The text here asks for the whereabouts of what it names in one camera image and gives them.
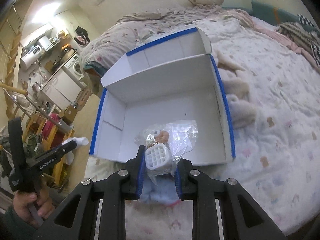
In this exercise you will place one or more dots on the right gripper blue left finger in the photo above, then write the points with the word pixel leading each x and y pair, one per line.
pixel 140 170

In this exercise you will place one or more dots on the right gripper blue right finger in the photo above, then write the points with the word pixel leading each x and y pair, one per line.
pixel 177 179

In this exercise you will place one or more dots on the light blue fluffy cloth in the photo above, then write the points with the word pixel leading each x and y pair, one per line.
pixel 163 192

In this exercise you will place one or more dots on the person's left hand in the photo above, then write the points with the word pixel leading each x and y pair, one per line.
pixel 22 201

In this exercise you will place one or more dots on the yellow wooden shelf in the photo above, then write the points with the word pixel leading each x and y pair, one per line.
pixel 51 136

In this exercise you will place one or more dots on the cardboard box on floor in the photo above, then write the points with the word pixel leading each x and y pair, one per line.
pixel 68 114

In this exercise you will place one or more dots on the cream plush toy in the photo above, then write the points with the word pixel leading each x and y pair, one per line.
pixel 233 75

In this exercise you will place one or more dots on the white box with blue edges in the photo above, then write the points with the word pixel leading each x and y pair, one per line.
pixel 172 78

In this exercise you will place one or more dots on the white kitchen cabinet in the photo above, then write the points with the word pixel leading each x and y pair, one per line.
pixel 61 89

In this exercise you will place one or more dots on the white cartoon print bedsheet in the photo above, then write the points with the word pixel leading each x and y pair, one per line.
pixel 277 156

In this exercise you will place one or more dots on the white washing machine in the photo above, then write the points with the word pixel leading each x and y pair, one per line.
pixel 73 66

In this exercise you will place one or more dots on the beige patterned quilt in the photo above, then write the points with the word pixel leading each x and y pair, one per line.
pixel 137 28

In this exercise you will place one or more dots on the white water heater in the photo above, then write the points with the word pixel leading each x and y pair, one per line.
pixel 30 57

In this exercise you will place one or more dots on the pink blanket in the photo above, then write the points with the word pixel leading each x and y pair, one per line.
pixel 247 21

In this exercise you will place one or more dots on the teal headboard cushion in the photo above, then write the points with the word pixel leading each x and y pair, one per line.
pixel 276 16

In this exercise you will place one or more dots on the striped knitted blanket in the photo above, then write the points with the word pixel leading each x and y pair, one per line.
pixel 304 34

